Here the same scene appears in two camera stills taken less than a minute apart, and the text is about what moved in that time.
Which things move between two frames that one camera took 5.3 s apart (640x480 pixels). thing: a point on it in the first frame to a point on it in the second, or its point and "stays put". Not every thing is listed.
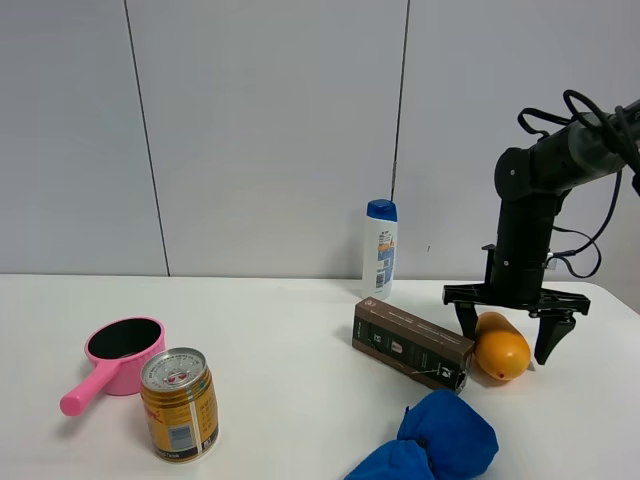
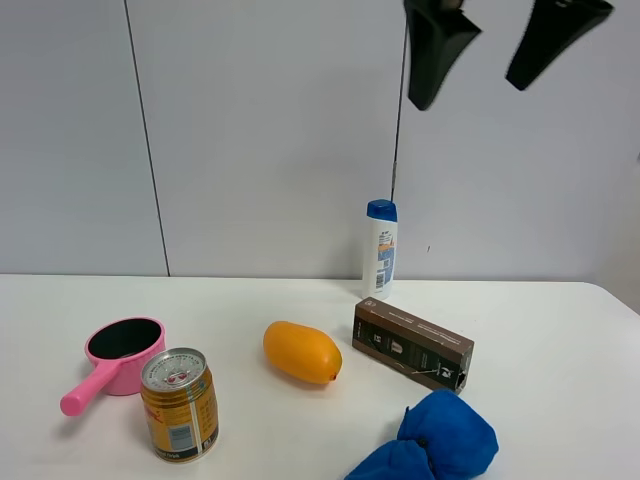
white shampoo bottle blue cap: [380, 246] stays put
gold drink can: [179, 398] stays put
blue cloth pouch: [442, 436] stays put
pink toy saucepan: [118, 349] stays put
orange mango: [502, 351] to [303, 351]
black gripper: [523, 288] to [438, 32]
